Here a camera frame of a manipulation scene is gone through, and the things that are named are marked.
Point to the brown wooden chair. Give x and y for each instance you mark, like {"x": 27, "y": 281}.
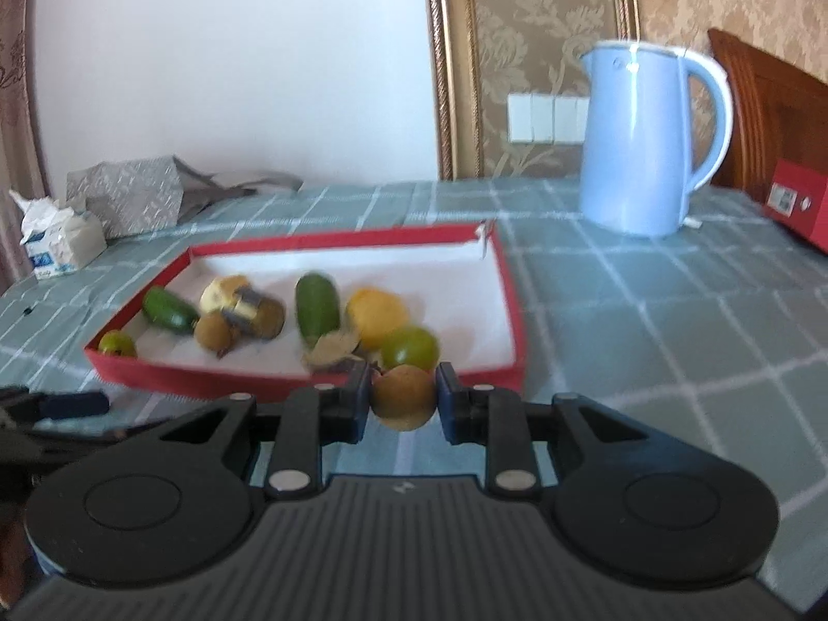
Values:
{"x": 770, "y": 116}

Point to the green tomato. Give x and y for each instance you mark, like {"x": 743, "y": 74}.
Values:
{"x": 116, "y": 344}
{"x": 411, "y": 348}

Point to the light green cucumber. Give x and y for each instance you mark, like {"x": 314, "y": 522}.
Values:
{"x": 318, "y": 307}

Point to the pink patterned curtain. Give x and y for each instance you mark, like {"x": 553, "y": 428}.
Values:
{"x": 13, "y": 110}

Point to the light blue electric kettle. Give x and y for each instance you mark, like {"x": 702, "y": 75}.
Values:
{"x": 634, "y": 142}

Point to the gold framed wallpaper panel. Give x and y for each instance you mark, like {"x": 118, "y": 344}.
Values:
{"x": 537, "y": 32}

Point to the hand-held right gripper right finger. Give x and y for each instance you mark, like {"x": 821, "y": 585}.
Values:
{"x": 456, "y": 404}

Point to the small red box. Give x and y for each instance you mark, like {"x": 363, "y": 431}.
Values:
{"x": 799, "y": 204}

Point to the grey yam piece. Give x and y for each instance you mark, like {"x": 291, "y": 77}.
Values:
{"x": 330, "y": 349}

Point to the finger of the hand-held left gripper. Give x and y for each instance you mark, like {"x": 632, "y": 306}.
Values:
{"x": 74, "y": 404}
{"x": 58, "y": 445}

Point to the yellow round fruit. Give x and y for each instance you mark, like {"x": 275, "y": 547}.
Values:
{"x": 378, "y": 317}

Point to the white tissue pack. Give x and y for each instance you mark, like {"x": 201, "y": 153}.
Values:
{"x": 61, "y": 246}

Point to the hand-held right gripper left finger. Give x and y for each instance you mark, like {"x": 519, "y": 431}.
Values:
{"x": 349, "y": 404}

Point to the dark brown cylinder vegetable piece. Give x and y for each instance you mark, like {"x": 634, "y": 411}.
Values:
{"x": 262, "y": 317}

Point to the red shallow box tray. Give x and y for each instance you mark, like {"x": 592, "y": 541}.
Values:
{"x": 401, "y": 271}

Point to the dark green cucumber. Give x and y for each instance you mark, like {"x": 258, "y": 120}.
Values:
{"x": 169, "y": 312}

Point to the small brown round fruit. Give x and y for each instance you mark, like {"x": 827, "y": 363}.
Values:
{"x": 402, "y": 398}
{"x": 213, "y": 333}

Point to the grey patterned gift bag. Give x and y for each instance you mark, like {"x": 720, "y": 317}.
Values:
{"x": 136, "y": 197}

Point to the yellow star fruit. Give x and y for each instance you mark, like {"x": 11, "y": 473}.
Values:
{"x": 220, "y": 294}

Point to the white wall switch panel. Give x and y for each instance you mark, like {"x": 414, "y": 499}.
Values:
{"x": 546, "y": 118}

